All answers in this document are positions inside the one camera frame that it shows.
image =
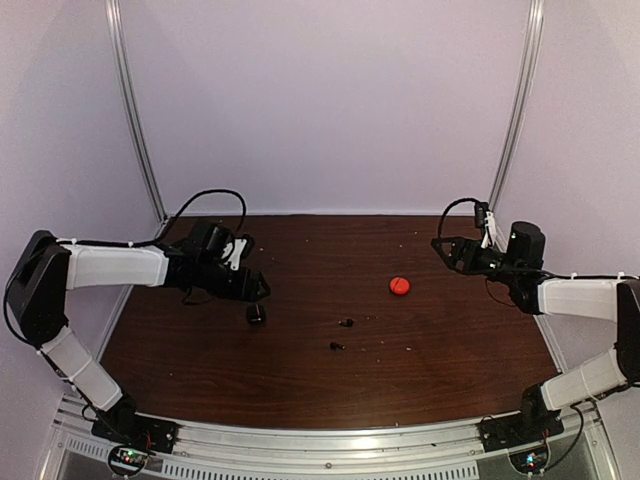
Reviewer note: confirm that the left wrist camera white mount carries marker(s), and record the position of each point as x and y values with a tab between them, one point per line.
236	251

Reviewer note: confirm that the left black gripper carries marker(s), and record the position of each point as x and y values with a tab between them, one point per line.
247	292

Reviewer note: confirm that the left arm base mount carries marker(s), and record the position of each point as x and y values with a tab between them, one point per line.
137	437

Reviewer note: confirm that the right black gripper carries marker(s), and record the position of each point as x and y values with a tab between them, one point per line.
459	243

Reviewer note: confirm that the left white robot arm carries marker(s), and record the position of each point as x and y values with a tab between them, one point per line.
50	267

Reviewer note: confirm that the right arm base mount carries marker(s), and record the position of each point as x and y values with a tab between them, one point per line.
530	429

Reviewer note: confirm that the aluminium frame post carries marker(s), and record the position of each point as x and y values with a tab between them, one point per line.
527	70
123	70

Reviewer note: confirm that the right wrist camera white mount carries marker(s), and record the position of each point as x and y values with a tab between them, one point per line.
484	221

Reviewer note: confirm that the black earbud charging case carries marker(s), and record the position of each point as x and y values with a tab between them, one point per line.
256	314

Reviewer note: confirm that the aluminium front rail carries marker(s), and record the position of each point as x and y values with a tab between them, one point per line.
450	450

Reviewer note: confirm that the red earbud charging case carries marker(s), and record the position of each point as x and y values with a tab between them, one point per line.
399	286

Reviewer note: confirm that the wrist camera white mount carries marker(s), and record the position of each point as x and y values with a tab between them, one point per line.
236	251
484	221

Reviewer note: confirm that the left aluminium frame post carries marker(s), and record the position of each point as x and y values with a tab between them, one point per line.
123	70

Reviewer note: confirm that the right aluminium frame post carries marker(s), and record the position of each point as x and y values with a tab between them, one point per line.
527	70

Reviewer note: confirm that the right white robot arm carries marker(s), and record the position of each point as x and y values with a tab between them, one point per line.
591	321

